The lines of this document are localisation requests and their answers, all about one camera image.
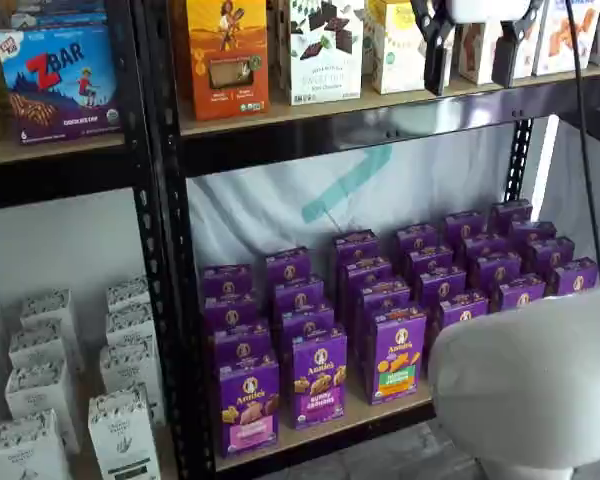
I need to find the blue snack bar box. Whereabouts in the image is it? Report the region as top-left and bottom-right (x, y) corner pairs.
(0, 0), (109, 34)

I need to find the black cable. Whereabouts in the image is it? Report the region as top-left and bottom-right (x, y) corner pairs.
(562, 0), (600, 286)

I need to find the purple Annie's box magenta patch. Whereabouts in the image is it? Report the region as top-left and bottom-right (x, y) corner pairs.
(280, 303), (335, 346)
(264, 247), (312, 289)
(273, 276), (326, 314)

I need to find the wooden shelf board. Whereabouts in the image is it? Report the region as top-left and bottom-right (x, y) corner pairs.
(214, 384), (436, 471)
(0, 132), (126, 166)
(179, 62), (600, 137)

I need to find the white mint chocolate box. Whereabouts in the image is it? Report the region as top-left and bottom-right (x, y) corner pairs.
(288, 0), (365, 106)

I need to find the purple Annie's box green patch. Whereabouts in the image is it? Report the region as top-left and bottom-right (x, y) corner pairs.
(343, 256), (394, 301)
(368, 306), (428, 406)
(358, 279), (412, 321)
(331, 229), (381, 271)

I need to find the black metal shelving rack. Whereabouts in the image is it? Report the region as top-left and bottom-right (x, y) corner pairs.
(129, 0), (600, 480)
(0, 0), (181, 480)

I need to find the purple Annie's bunny grahams box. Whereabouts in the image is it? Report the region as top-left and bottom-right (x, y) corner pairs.
(291, 327), (349, 431)

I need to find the white crackers box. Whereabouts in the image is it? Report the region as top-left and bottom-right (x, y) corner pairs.
(532, 0), (600, 77)
(457, 19), (536, 85)

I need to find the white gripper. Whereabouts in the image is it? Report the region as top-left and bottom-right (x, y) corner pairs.
(409, 0), (546, 96)

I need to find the purple Annie's box pink patch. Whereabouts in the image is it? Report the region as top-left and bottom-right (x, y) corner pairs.
(202, 292), (260, 334)
(212, 319), (272, 369)
(218, 351), (281, 460)
(199, 263), (254, 301)

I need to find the blue Zbar snack box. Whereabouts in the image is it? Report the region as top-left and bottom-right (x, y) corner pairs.
(0, 23), (124, 145)

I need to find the white yellow snack box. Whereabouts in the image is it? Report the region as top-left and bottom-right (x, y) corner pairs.
(369, 0), (454, 95)

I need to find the orange snack box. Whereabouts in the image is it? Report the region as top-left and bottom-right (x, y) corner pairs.
(185, 0), (271, 121)

